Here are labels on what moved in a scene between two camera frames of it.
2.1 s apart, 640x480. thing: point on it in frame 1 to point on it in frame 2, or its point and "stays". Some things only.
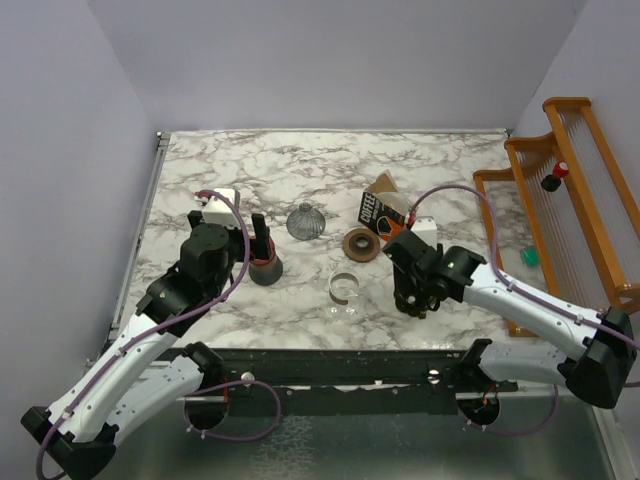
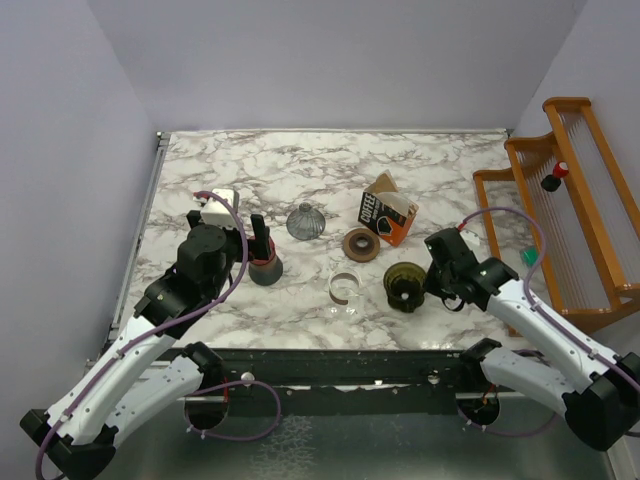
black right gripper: (402, 281) to (433, 286)
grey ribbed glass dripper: (305, 223) stays
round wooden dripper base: (361, 245) stays
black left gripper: (260, 244) stays
